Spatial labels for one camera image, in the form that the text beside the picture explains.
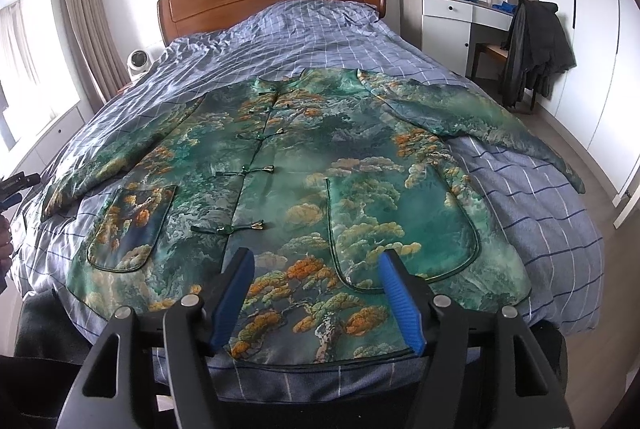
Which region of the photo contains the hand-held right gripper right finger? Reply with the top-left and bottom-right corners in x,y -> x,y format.
378,249 -> 576,429

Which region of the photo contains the brown curtain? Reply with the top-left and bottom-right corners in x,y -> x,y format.
59,0 -> 132,102

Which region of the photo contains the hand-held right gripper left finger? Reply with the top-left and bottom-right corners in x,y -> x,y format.
65,247 -> 257,429

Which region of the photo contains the white wardrobe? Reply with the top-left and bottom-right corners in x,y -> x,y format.
500,0 -> 640,210

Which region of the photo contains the small white fan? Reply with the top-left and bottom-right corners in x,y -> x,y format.
126,50 -> 153,82

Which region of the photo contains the white window cabinet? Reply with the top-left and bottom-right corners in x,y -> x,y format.
0,104 -> 93,190

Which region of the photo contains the blue plaid blanket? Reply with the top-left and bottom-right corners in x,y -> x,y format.
10,0 -> 606,390

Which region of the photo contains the window with sheer curtain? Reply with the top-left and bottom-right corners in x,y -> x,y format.
0,0 -> 81,145

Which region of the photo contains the green landscape print jacket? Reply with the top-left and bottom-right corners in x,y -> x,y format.
42,68 -> 586,366

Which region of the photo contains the white desk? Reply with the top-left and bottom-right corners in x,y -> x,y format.
402,0 -> 516,77

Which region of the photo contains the black jacket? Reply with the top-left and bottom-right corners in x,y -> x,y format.
501,0 -> 577,107

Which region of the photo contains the person's left hand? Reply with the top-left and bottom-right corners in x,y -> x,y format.
0,215 -> 13,261

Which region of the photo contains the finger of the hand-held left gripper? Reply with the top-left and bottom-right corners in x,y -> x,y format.
0,173 -> 42,211

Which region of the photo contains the wooden chair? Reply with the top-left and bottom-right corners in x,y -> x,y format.
470,42 -> 538,110

